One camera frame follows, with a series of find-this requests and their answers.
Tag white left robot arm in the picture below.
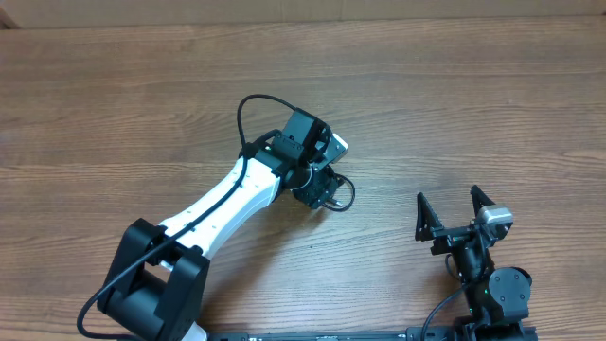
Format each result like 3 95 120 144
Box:
97 109 348 341

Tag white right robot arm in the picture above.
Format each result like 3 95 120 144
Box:
406 186 539 341

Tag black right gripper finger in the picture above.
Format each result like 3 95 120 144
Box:
470 185 495 223
415 192 444 242

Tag black USB cable silver plug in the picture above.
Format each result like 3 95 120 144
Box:
321 172 357 213

